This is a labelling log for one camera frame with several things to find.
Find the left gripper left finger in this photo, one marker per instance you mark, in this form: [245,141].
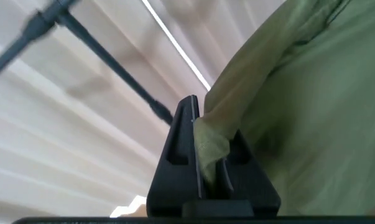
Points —
[174,174]

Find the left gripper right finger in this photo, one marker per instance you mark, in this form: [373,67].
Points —
[255,186]

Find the black clothes rack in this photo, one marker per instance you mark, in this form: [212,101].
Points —
[106,57]

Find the beige curtain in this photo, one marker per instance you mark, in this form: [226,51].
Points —
[66,140]

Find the green printed shirt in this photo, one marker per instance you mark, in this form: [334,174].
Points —
[299,93]

